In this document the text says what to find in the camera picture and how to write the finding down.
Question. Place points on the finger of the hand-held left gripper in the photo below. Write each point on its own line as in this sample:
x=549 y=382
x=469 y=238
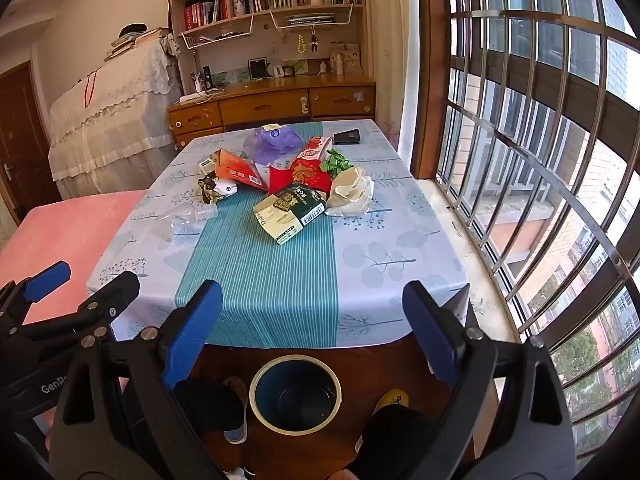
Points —
x=115 y=292
x=47 y=280

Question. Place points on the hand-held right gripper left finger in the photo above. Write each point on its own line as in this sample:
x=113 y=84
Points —
x=195 y=340

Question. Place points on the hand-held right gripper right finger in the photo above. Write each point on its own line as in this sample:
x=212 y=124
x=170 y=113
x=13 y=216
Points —
x=429 y=332

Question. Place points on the blue bin with cream rim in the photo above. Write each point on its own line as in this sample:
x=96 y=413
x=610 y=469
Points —
x=295 y=367

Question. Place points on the clear plastic bottle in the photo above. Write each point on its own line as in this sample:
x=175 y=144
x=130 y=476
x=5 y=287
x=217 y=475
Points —
x=190 y=217

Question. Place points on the black gold wrapper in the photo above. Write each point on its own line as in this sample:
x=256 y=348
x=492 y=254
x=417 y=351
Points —
x=212 y=191

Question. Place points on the small white printed box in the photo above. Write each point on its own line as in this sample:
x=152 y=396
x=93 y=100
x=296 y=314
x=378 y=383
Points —
x=206 y=165

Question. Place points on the cream paper bag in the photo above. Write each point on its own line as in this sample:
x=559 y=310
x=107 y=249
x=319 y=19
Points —
x=350 y=192

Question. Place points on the green white box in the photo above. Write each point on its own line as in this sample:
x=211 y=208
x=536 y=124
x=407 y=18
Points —
x=290 y=210

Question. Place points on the orange snack packet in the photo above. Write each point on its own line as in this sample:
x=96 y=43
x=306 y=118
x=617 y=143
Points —
x=235 y=166

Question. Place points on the green wrapper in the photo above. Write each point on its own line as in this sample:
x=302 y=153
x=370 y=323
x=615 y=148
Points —
x=336 y=161

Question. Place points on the red patterned bag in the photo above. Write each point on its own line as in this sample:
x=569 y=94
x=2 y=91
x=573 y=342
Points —
x=307 y=175

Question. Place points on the purple plastic bag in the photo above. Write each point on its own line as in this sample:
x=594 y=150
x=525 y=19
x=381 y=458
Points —
x=272 y=144

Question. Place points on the red white packet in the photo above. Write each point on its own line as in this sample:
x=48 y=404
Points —
x=317 y=147

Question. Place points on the yellow plastic wrapper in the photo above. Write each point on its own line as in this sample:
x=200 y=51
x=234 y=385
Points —
x=272 y=126

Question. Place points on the pink upholstered chair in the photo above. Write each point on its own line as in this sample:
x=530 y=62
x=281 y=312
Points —
x=60 y=230

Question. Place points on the person's left leg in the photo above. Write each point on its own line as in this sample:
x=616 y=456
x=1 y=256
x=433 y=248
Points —
x=210 y=407

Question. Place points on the person's leg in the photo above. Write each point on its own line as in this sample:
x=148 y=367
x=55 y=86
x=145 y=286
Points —
x=210 y=407
x=395 y=442

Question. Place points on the person's right slipper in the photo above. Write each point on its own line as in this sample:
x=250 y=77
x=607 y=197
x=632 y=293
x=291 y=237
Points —
x=392 y=399

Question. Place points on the person's slipper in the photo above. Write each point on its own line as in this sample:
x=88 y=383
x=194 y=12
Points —
x=392 y=399
x=236 y=432

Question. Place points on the table with patterned cloth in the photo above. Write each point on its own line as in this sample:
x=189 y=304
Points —
x=260 y=280

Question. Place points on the person's left slipper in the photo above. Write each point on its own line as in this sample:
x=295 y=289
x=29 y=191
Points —
x=236 y=432

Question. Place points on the person's right leg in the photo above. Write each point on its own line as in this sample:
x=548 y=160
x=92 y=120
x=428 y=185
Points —
x=395 y=442

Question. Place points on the brown wooden door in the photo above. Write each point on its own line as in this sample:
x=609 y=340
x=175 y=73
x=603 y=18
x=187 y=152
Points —
x=22 y=140

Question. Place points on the white lace furniture cover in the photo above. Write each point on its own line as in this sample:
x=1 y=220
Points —
x=110 y=125

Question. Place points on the white power strip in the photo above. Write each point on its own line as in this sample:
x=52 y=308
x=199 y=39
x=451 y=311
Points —
x=192 y=96

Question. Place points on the black wallet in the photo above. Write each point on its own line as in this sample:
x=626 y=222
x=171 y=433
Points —
x=346 y=136

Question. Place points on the metal window grille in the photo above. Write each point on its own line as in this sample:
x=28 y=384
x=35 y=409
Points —
x=540 y=125

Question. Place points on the wooden desk with drawers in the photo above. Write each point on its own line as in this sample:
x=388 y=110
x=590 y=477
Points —
x=270 y=105

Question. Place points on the stack of flat books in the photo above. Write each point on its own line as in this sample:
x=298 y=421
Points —
x=127 y=40

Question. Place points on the white drawer hook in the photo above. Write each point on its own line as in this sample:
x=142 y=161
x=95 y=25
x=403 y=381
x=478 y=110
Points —
x=303 y=105

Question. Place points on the white sheer curtain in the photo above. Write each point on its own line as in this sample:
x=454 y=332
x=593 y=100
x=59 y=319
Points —
x=392 y=60

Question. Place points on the beige decorated cards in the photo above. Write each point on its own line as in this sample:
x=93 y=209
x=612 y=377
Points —
x=350 y=57

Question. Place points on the dark hanging doll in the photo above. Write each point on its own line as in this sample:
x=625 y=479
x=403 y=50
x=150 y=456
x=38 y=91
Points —
x=314 y=43

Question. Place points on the wooden window frame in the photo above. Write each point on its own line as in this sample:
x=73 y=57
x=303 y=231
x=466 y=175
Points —
x=431 y=70

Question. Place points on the black photo frame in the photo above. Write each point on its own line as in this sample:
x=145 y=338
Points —
x=257 y=67

